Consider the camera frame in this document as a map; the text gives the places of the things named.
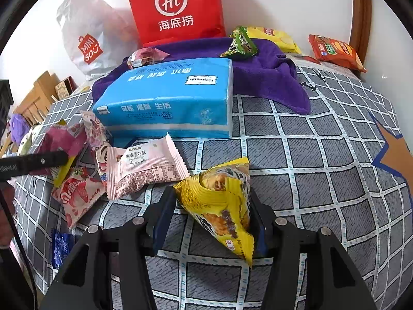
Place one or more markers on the red Haidilao bag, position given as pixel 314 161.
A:
pixel 167 21

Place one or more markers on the pink snack bag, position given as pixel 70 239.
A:
pixel 70 139

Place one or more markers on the brown patterned box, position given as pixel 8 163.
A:
pixel 65 88

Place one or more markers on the yellow triangular snack packet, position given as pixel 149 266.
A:
pixel 219 199

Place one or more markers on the silver pink packet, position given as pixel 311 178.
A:
pixel 146 56

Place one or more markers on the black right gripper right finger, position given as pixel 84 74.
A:
pixel 333 280

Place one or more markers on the wooden furniture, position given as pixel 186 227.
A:
pixel 36 105

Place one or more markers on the orange chips bag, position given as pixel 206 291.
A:
pixel 336 52

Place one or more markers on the dark blue snack packet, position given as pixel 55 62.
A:
pixel 62 244

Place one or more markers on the yellow chips bag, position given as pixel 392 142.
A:
pixel 284 41

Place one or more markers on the light pink pastry packet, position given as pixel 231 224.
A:
pixel 129 170

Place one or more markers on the strawberry print snack packet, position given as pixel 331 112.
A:
pixel 77 194

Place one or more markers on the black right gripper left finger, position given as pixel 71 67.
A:
pixel 83 281

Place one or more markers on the white Miniso shopping bag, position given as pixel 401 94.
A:
pixel 95 36

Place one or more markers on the blue tissue pack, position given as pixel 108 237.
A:
pixel 189 98

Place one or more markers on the brown wooden door frame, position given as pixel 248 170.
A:
pixel 360 28

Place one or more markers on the green triangular snack packet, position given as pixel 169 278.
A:
pixel 242 47

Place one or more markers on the grey checked bed sheet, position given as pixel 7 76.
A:
pixel 315 170

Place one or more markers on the purple towel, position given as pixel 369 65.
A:
pixel 268 74

